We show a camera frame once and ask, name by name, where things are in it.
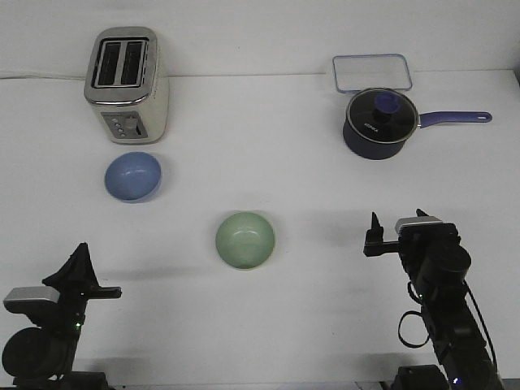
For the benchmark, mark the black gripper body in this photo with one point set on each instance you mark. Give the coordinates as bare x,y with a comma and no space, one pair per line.
74,297
375,245

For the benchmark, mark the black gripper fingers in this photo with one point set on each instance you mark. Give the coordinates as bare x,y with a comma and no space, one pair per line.
76,273

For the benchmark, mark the green bowl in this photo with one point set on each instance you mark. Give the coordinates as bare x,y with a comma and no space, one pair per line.
245,240

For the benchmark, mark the clear plastic container lid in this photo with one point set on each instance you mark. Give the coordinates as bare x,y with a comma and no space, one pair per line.
353,73

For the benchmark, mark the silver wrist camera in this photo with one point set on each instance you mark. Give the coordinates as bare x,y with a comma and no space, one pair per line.
413,222
29,300

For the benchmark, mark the blue bowl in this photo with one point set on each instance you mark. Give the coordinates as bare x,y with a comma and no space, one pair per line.
133,177

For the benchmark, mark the glass pot lid blue knob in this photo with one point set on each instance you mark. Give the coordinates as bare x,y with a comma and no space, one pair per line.
382,115

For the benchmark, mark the dark blue saucepan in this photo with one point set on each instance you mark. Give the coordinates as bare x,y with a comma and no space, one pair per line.
377,151

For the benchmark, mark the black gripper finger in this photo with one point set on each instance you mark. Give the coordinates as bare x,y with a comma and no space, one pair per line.
375,226
422,214

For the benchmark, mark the cream and steel toaster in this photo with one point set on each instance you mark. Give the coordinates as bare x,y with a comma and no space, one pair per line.
126,87

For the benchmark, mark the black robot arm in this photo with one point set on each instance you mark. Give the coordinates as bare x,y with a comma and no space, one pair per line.
42,356
432,256

